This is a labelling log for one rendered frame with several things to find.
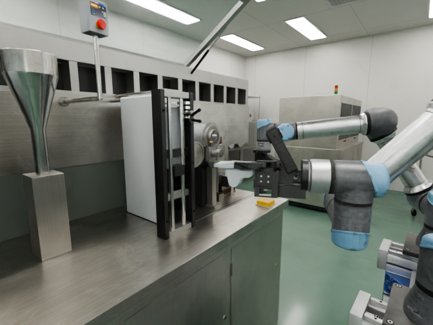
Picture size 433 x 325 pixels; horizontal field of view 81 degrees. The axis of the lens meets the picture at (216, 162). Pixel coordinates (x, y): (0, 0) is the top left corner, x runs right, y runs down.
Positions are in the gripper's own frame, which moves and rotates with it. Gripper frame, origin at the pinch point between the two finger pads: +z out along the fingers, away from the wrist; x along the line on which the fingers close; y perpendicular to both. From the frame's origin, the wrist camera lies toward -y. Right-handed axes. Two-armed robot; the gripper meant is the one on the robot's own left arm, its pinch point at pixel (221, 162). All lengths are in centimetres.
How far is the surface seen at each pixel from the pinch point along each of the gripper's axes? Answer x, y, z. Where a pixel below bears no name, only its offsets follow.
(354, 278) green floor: 177, 101, -77
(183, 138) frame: 30.2, -7.5, 22.3
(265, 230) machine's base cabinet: 69, 36, -7
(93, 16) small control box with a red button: 7, -43, 44
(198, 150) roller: 56, -3, 25
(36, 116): -1, -12, 57
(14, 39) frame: 9, -40, 79
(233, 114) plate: 136, -33, 24
